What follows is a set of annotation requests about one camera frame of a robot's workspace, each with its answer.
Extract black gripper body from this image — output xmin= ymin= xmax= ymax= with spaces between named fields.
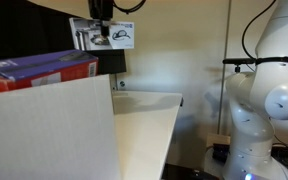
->
xmin=88 ymin=0 xmax=113 ymax=21

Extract small white picture box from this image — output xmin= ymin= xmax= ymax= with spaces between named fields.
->
xmin=69 ymin=18 xmax=135 ymax=51

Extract red and blue product box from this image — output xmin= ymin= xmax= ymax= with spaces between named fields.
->
xmin=0 ymin=49 xmax=98 ymax=92

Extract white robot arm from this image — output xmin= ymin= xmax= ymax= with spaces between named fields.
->
xmin=222 ymin=0 xmax=288 ymax=180

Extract white cardboard storage box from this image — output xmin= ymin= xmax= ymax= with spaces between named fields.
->
xmin=0 ymin=75 xmax=121 ymax=180

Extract black electronics box on floor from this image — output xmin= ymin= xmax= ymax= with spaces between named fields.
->
xmin=212 ymin=143 xmax=230 ymax=163

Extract black computer monitor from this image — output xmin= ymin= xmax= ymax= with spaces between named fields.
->
xmin=0 ymin=0 xmax=127 ymax=76

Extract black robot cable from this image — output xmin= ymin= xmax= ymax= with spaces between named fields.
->
xmin=112 ymin=0 xmax=278 ymax=61

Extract black camera on stand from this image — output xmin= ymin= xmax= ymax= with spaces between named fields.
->
xmin=222 ymin=58 xmax=255 ymax=73

